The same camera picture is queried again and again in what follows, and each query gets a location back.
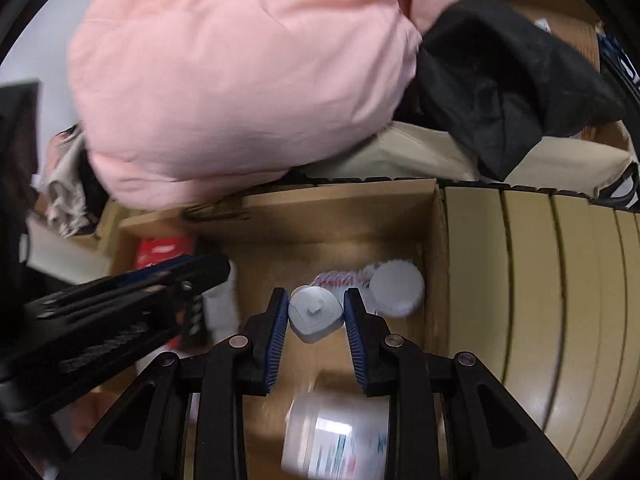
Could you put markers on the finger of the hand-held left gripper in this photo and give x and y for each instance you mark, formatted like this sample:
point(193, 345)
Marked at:
point(165, 272)
point(115, 345)

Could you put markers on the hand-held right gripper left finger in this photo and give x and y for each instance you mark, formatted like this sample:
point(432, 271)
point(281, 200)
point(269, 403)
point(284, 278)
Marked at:
point(276, 340)

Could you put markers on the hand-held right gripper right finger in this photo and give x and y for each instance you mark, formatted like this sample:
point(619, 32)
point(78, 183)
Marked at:
point(356, 340)

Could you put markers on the red box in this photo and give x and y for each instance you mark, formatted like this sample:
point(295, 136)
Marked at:
point(160, 252)

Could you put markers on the small white caps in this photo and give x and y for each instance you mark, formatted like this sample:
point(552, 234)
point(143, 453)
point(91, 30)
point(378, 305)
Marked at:
point(315, 312)

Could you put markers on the white round jar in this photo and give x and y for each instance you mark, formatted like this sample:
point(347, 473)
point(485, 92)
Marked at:
point(397, 287)

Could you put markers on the clear cotton swab jar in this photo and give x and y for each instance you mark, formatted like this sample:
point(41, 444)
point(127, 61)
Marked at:
point(335, 435)

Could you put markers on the shallow cardboard box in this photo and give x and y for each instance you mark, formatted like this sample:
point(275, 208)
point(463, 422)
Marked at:
point(280, 240)

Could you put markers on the beige clothing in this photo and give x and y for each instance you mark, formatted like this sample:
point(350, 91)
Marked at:
point(62, 195)

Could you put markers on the large cardboard box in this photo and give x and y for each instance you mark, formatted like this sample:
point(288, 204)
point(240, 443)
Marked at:
point(65, 260)

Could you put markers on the tan slatted folding table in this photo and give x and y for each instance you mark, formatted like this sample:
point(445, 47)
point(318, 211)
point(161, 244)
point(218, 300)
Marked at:
point(550, 310)

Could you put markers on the cream canvas bag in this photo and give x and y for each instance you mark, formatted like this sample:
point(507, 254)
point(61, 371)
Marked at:
point(430, 152)

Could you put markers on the pink down jacket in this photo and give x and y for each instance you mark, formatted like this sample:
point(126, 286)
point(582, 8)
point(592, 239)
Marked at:
point(240, 75)

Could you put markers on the black cloth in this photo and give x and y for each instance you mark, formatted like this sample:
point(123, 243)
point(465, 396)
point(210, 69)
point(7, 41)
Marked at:
point(505, 80)

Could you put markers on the open cardboard box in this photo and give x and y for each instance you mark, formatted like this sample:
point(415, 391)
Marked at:
point(560, 0)

